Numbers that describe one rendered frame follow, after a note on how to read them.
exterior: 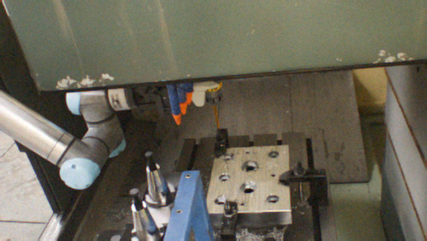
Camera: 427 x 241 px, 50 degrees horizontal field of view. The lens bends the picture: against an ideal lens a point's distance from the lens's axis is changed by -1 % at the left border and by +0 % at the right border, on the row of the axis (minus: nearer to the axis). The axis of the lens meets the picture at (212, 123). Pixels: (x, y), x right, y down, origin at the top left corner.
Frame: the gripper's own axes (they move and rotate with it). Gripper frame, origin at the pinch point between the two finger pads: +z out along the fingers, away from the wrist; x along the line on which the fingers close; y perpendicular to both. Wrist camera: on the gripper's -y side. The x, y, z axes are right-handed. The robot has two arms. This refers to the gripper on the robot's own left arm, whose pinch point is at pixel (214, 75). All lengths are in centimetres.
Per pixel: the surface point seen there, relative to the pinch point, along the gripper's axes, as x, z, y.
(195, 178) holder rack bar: 16.7, -4.8, 15.3
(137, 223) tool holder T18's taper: 33.2, -12.3, 11.3
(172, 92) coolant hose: 20.1, -3.9, -7.5
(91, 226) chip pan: -26, -63, 70
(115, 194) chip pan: -45, -60, 71
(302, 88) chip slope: -93, 19, 57
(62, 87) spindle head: 32.3, -16.7, -16.9
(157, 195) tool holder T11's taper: 22.7, -11.6, 14.1
